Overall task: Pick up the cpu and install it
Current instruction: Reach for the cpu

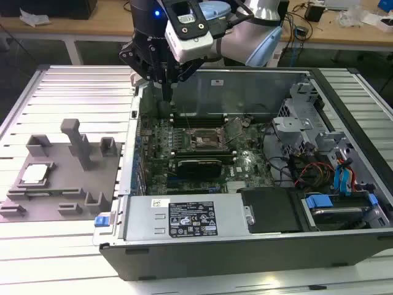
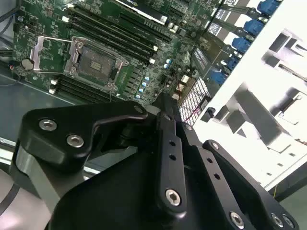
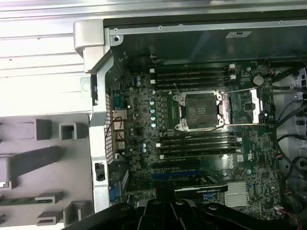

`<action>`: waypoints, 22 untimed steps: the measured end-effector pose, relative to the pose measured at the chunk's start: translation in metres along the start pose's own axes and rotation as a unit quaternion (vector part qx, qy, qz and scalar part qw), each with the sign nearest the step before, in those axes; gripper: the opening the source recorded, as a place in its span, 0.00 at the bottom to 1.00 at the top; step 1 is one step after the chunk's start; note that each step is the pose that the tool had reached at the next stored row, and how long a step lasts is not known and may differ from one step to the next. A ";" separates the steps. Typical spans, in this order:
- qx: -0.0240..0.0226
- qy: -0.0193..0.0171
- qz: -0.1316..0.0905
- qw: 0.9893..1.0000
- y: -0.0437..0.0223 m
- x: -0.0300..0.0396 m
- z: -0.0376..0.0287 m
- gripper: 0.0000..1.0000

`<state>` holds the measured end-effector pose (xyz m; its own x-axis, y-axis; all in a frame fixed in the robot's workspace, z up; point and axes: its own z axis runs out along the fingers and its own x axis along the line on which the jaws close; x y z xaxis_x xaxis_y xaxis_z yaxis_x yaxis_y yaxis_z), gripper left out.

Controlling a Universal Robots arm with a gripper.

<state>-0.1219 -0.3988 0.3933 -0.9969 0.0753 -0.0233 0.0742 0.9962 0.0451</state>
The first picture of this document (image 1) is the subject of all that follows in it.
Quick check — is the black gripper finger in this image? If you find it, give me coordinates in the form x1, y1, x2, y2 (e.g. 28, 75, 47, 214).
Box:
119, 42, 168, 103
167, 58, 204, 103

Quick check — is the silver CPU green board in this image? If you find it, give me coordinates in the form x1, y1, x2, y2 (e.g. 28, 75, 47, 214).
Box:
22, 163, 50, 184

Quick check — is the wooden desk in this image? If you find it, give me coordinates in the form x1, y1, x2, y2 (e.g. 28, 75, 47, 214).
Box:
0, 0, 393, 53

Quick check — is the RAM slot with white latches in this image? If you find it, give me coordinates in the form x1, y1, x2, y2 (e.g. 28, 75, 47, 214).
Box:
169, 112, 227, 117
170, 118, 228, 124
171, 151, 236, 155

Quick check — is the thin metal locking lever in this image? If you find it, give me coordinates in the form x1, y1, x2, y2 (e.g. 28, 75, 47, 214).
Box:
184, 111, 195, 133

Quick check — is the metal socket cover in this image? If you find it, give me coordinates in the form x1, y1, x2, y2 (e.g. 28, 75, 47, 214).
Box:
222, 118, 248, 144

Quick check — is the large black box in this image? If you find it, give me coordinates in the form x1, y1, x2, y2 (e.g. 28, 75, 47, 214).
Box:
0, 0, 98, 18

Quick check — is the black graphics card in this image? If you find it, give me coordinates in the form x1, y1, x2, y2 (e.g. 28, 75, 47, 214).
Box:
176, 158, 224, 179

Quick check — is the crumpled white paper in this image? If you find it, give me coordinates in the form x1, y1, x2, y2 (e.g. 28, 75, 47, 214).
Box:
19, 7, 47, 28

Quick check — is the grey metal drive cage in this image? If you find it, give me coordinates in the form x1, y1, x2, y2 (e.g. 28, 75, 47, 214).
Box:
271, 88, 326, 154

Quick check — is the green motherboard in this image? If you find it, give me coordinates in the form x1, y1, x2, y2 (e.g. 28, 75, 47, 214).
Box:
137, 115, 277, 196

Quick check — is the small black cube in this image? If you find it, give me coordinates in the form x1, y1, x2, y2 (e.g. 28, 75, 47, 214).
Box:
305, 4, 324, 22

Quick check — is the grey parts rack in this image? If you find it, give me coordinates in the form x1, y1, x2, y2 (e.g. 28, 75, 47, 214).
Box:
0, 118, 125, 222

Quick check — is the black rating label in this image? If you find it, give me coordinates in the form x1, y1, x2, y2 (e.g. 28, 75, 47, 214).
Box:
168, 201, 215, 238

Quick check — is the grey power supply unit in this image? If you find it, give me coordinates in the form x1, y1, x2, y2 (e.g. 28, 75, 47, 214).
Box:
124, 194, 244, 246

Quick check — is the black plastic shroud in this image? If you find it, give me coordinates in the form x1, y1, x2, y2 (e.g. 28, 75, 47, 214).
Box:
240, 187, 308, 234

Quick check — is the hard disk in blue carrier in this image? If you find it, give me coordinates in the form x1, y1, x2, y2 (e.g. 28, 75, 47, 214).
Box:
302, 192, 379, 232

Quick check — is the small white box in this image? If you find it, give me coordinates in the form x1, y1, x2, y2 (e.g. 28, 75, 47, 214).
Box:
378, 17, 393, 33

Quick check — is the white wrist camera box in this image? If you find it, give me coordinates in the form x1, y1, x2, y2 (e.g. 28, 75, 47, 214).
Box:
165, 0, 214, 64

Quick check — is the CPU socket metal frame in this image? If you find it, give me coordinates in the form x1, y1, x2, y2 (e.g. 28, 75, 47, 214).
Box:
187, 126, 227, 152

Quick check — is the thin black wire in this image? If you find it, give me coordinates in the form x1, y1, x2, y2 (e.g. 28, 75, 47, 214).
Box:
266, 155, 296, 189

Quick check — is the red yellow black wire bundle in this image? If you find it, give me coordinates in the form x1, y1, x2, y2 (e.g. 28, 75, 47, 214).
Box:
290, 155, 336, 189

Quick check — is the blue flat data wire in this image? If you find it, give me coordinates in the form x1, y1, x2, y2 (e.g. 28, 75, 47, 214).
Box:
333, 162, 359, 194

